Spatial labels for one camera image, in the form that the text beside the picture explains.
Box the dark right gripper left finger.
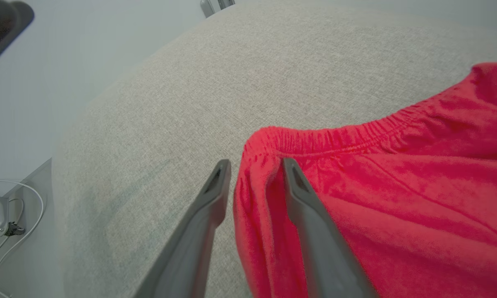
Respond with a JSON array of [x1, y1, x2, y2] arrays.
[[133, 159, 232, 298]]

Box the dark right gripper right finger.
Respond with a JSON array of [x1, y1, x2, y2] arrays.
[[282, 157, 377, 298]]

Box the red shorts with white stripe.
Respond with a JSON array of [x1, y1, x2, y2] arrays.
[[233, 60, 497, 298]]

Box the dark grey rounded object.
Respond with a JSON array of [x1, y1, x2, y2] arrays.
[[0, 0, 35, 74]]

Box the thin white cable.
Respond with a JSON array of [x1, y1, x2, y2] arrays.
[[0, 179, 45, 298]]

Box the grey double partition post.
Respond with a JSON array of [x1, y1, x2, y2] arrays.
[[200, 0, 235, 18]]

